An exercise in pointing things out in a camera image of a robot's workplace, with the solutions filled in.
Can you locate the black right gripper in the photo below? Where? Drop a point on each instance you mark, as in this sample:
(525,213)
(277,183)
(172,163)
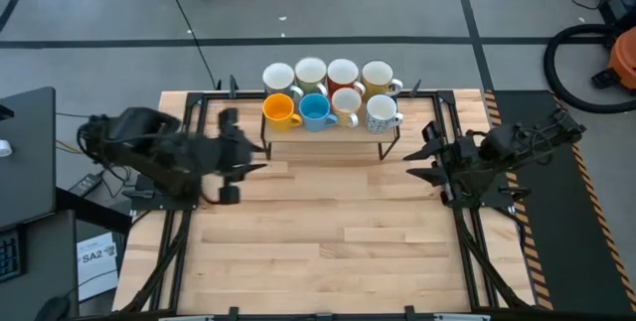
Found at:
(459,162)

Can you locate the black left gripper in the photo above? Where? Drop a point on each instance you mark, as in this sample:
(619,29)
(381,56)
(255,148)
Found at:
(218,159)

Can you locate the yellow faceted mug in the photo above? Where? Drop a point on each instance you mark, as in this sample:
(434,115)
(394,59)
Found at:
(279,112)

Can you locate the white mug blue floral pattern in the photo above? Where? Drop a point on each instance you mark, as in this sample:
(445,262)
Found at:
(381,110)

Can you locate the light blue mug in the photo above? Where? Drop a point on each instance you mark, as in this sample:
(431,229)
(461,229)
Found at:
(315,110)

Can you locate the white mug yellow lattice pattern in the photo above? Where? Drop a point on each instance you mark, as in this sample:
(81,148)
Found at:
(346,102)

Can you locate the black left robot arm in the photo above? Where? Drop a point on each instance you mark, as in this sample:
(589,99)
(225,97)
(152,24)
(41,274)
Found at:
(144,147)

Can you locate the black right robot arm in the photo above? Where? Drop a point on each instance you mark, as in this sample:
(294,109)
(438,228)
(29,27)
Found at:
(522,142)

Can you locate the black table clamp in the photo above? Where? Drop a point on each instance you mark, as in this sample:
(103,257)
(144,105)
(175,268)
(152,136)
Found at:
(233,313)
(232,86)
(416,88)
(409,313)

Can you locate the wooden shelf black metal legs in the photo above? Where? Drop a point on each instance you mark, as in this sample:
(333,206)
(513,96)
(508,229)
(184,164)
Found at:
(323,137)

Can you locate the black power brick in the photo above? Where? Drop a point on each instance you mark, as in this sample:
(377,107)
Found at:
(85,185)

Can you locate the black hazard-striped floor mat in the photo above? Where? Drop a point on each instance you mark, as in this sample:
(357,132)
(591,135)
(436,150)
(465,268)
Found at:
(561,241)

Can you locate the white printed paper sheet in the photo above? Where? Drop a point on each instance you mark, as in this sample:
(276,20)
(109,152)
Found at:
(97,271)

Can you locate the grey desk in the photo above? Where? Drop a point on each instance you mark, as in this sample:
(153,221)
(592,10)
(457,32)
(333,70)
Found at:
(25,162)

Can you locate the orange shop vacuum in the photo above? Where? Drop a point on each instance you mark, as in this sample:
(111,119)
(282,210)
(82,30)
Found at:
(623,57)

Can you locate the dark lower desk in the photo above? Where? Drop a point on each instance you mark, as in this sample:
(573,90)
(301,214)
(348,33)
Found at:
(45,271)

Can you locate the small white desk object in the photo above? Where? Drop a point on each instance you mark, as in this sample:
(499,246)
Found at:
(4,148)

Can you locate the black keyboard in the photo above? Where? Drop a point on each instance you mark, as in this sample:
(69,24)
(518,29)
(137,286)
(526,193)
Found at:
(10,256)

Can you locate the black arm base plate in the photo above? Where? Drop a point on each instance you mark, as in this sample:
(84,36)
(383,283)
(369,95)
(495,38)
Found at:
(144,196)
(497,198)

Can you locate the black table frame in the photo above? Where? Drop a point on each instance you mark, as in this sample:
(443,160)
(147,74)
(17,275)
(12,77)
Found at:
(298,317)

